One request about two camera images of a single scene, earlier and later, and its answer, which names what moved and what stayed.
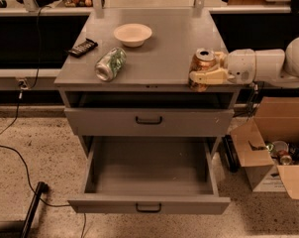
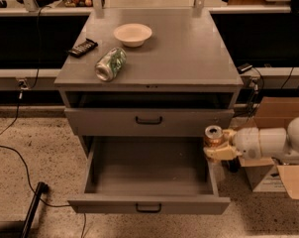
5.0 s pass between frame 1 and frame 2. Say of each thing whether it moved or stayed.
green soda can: stayed
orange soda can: moved
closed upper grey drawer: stayed
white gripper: moved
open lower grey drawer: stayed
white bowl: stayed
